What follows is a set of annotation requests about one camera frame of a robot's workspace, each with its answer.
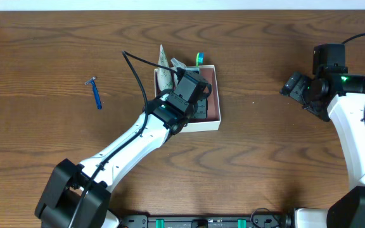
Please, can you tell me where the white cosmetic tube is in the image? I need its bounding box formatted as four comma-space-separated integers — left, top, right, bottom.
157, 45, 174, 91

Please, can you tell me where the clear spray bottle dark liquid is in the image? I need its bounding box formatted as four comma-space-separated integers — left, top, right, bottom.
170, 58, 187, 87

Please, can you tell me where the green white toothbrush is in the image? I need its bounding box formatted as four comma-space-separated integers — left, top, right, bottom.
196, 52, 205, 66

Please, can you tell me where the blue disposable razor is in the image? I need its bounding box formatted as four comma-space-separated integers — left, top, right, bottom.
84, 77, 102, 110

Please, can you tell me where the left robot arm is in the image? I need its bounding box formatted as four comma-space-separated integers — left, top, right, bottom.
34, 69, 212, 227

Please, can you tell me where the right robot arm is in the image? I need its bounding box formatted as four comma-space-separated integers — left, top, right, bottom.
280, 72, 365, 227

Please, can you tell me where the white cardboard box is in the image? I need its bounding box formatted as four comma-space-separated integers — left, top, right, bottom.
153, 65, 222, 134

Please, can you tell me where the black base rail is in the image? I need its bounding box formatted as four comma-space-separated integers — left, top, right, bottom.
120, 212, 294, 228

